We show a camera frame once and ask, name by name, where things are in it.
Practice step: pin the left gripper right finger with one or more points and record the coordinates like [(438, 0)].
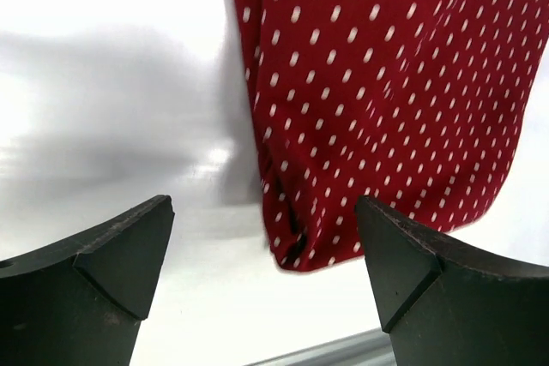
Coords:
[(445, 302)]

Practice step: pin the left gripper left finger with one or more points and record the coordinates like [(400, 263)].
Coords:
[(81, 300)]

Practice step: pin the aluminium mounting rail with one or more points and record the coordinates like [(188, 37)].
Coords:
[(368, 348)]

